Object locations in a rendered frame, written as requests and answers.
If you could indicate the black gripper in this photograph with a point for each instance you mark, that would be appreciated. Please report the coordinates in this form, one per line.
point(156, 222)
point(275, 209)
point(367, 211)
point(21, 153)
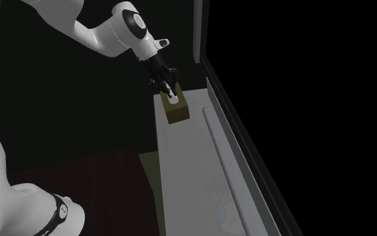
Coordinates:
point(155, 67)

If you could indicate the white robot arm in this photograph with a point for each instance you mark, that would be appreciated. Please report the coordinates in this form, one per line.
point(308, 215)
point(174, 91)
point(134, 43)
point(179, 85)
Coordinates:
point(109, 32)

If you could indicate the brown tissue box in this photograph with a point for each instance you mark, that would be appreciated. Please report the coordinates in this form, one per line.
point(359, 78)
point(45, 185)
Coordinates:
point(176, 112)

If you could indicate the dark red robot stand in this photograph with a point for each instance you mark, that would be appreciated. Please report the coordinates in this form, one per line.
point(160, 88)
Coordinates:
point(109, 196)

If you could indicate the grey counter with raised rail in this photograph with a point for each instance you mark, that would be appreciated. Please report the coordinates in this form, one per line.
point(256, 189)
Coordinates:
point(188, 157)

